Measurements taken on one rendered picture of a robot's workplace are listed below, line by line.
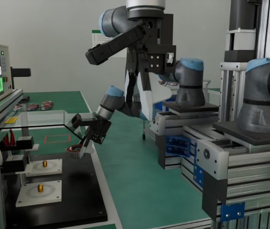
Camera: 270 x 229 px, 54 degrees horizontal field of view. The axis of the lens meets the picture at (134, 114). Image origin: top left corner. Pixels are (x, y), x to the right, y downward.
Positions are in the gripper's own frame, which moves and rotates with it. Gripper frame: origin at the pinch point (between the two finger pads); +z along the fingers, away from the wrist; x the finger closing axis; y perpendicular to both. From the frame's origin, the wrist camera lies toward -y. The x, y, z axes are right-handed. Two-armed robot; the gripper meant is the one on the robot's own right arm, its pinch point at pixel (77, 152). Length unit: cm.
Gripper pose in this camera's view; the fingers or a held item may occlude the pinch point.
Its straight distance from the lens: 128.2
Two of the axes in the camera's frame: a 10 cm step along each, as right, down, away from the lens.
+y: 8.4, 4.4, 3.2
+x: -2.5, -2.0, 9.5
